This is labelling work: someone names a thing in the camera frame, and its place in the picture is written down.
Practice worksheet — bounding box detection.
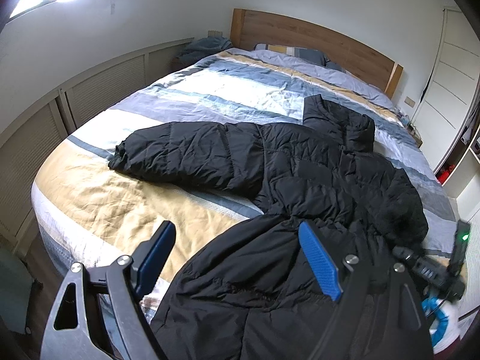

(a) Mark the wooden headboard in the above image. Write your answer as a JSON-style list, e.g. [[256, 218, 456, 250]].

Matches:
[[229, 8, 404, 98]]

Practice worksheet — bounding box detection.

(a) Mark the striped pillow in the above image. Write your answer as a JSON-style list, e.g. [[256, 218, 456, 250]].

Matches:
[[255, 43, 346, 72]]

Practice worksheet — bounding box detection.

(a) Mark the beige louvered wall cabinet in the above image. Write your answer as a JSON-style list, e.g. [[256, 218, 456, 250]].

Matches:
[[1, 38, 191, 258]]

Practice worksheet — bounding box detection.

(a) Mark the white wardrobe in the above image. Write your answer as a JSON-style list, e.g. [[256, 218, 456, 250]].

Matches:
[[412, 7, 479, 172]]

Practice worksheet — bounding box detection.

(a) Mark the black puffer jacket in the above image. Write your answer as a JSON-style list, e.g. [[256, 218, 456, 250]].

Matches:
[[109, 95, 428, 359]]

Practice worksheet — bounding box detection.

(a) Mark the beige wall socket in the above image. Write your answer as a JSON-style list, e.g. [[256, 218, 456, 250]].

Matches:
[[404, 97, 416, 108]]

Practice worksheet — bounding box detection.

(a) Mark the red item on shelf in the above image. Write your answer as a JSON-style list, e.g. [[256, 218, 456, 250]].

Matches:
[[436, 163, 456, 185]]

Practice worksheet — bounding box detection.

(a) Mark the striped bed duvet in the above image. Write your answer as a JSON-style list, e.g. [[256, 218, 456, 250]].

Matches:
[[31, 47, 459, 323]]

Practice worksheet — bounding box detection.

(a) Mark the dark blue folded blanket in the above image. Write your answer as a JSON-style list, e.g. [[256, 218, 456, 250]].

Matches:
[[173, 36, 233, 67]]

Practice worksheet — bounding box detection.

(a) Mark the blue white cable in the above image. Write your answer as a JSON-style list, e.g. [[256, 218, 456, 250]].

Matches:
[[421, 294, 461, 350]]

